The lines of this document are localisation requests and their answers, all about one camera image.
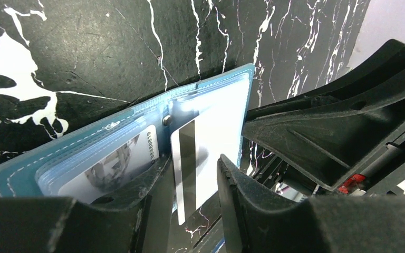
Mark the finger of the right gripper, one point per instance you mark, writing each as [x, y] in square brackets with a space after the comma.
[383, 64]
[335, 142]

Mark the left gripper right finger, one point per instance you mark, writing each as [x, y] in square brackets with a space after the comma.
[255, 219]

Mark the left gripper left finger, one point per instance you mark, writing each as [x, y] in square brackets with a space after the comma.
[134, 218]

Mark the white striped credit card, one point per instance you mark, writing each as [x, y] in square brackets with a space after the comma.
[196, 147]

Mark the blue leather card holder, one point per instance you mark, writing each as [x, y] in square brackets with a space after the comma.
[42, 171]

